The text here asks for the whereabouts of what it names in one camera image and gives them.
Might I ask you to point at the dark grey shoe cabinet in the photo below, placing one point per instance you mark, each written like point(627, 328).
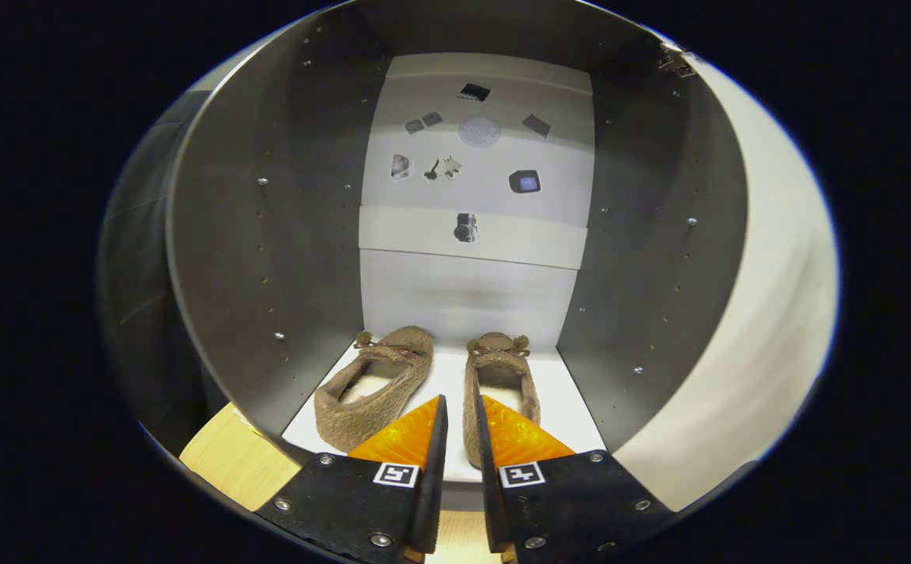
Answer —
point(267, 235)

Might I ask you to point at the brown fuzzy shoe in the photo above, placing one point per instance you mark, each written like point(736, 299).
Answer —
point(494, 348)
point(361, 415)

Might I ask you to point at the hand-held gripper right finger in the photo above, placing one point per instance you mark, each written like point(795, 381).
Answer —
point(490, 501)

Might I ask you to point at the black backdrop cloth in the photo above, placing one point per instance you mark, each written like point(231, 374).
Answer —
point(142, 274)

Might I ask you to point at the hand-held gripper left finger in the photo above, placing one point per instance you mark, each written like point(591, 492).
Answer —
point(435, 501)

